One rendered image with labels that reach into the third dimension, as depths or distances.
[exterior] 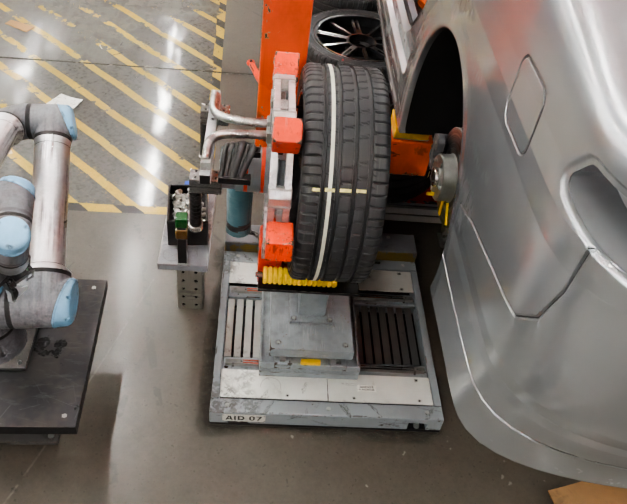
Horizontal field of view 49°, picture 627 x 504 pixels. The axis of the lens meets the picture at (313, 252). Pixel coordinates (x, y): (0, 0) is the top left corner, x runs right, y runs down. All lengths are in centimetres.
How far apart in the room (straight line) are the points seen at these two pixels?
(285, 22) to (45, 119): 84
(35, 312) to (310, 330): 94
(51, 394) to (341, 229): 103
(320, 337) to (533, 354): 123
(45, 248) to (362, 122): 104
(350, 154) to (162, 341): 124
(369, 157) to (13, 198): 92
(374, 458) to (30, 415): 114
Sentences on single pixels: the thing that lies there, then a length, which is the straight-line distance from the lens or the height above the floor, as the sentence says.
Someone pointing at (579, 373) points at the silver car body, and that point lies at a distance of 136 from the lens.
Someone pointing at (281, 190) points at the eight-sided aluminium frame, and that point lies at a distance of 187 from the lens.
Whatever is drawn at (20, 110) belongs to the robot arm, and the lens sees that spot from 245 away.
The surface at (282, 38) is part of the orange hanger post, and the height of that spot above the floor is 105.
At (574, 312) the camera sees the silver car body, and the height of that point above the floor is 130.
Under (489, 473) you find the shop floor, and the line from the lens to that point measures 261.
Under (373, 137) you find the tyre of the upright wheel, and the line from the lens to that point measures 187.
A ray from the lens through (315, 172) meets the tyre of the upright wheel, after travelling 182.
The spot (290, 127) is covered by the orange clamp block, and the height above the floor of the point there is 115.
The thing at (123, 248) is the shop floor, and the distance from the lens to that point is 312.
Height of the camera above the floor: 216
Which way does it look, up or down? 44 degrees down
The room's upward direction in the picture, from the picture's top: 9 degrees clockwise
